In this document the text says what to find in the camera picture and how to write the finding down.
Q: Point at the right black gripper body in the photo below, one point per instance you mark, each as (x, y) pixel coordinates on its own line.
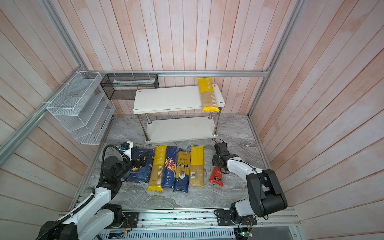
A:
(215, 160)

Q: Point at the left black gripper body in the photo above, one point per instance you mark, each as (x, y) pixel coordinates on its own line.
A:
(135, 163)

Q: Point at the red spaghetti bag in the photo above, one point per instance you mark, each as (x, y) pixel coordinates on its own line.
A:
(216, 177)

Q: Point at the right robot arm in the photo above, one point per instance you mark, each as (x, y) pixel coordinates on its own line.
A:
(265, 194)

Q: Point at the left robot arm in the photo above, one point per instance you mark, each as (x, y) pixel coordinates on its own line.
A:
(96, 212)

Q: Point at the blue Barilla pasta box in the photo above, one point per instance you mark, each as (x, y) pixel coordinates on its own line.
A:
(141, 174)

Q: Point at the white two-tier shelf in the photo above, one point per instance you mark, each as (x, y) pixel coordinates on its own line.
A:
(153, 101)

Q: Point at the yellow spaghetti bag with barcode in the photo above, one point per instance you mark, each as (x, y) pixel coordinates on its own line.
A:
(197, 167)

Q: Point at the yellow Pastatime spaghetti bag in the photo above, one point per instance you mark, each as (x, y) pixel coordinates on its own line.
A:
(158, 169)

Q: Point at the blue Barilla spaghetti box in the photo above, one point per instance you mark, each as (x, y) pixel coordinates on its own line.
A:
(170, 167)

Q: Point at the dark blue spaghetti bag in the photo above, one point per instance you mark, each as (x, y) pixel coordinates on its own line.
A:
(182, 173)

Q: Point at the black mesh basket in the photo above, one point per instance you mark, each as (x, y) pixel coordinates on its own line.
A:
(123, 87)

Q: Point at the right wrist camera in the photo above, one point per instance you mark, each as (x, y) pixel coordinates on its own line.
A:
(221, 149)

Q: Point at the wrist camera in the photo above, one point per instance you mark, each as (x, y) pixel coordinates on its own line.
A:
(221, 149)
(126, 150)

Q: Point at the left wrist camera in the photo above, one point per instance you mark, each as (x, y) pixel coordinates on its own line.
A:
(126, 150)

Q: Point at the white wire mesh rack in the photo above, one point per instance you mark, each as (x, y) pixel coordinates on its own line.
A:
(84, 113)

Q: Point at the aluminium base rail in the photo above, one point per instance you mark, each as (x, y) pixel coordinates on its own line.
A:
(192, 224)

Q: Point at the aluminium frame back bar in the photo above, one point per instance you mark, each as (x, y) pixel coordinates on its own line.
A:
(198, 74)

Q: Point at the aluminium frame bar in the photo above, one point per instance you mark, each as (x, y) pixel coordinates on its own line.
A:
(21, 134)
(198, 74)

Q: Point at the aluminium frame left bar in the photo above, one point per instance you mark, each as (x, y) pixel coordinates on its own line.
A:
(21, 134)

